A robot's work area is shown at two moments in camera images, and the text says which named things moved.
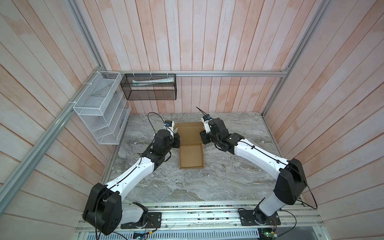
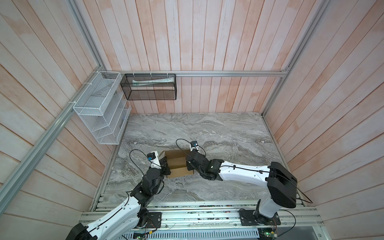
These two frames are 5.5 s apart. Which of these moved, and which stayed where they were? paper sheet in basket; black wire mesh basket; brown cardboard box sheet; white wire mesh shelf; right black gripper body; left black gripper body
Moved: brown cardboard box sheet; right black gripper body; left black gripper body
Stayed: white wire mesh shelf; black wire mesh basket; paper sheet in basket
